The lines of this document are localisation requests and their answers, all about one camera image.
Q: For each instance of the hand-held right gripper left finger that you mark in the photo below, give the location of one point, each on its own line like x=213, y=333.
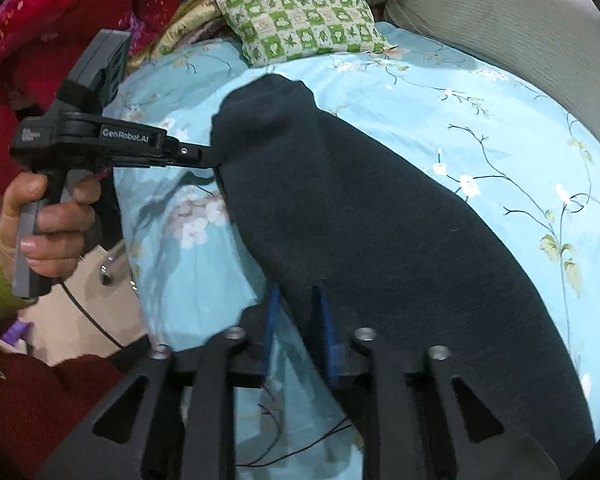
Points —
x=271, y=321

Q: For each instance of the person's dark red clothing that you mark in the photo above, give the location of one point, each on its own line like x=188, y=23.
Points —
x=35, y=390

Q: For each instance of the person's left hand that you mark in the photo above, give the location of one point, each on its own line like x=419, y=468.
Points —
x=50, y=230

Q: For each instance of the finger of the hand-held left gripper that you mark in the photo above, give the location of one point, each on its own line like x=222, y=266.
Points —
x=187, y=155

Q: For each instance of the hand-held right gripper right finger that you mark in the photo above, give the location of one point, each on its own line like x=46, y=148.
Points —
x=325, y=327

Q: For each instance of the blue floral bed sheet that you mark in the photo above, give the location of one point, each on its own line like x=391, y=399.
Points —
x=470, y=125

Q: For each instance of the gold satin cloth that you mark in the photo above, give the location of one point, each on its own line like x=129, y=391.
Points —
x=190, y=25

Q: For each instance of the dark pants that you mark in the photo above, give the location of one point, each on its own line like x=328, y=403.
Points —
x=380, y=240

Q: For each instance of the red floral quilt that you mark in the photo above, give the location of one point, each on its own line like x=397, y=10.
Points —
x=60, y=15

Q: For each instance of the grey ribbed cushion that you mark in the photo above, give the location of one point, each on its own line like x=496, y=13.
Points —
x=505, y=35

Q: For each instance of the green checkered pillow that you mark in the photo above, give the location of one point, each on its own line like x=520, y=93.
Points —
x=300, y=20

